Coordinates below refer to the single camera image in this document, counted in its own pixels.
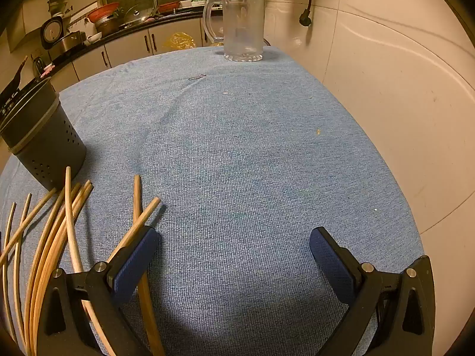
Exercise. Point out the black kettle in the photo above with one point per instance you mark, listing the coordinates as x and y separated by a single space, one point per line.
38 67

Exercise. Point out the frosted glass mug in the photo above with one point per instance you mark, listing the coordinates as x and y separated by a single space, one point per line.
243 26

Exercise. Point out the dark perforated utensil holder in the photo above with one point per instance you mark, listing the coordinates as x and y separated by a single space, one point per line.
48 144

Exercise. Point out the black kitchen countertop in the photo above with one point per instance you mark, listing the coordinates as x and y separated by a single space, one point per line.
92 46

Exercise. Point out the wall dish rack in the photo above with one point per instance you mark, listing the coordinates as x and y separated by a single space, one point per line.
59 3

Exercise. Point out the small metal paper clip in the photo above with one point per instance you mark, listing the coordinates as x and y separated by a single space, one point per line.
196 78

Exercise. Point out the white bowl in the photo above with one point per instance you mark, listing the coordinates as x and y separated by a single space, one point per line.
94 38

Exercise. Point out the bunch of wooden chopsticks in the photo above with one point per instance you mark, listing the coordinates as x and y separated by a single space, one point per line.
138 196

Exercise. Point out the red plastic basin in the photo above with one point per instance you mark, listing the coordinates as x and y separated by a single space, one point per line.
104 12

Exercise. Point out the steel pot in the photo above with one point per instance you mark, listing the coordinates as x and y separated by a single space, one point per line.
107 26

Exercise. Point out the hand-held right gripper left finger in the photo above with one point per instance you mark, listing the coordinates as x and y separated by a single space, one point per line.
137 263

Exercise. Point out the black rice cooker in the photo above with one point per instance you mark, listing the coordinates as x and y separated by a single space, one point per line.
52 31

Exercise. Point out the blue tablecloth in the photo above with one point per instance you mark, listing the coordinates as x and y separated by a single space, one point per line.
241 155

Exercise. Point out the glass pot lid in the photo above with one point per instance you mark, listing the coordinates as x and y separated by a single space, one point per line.
135 16

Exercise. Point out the yellow plastic bag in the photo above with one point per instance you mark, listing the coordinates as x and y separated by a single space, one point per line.
180 41

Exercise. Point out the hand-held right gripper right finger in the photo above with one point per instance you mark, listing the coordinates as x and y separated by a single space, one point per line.
330 263

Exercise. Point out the red bowl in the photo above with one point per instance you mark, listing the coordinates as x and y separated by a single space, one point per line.
170 6

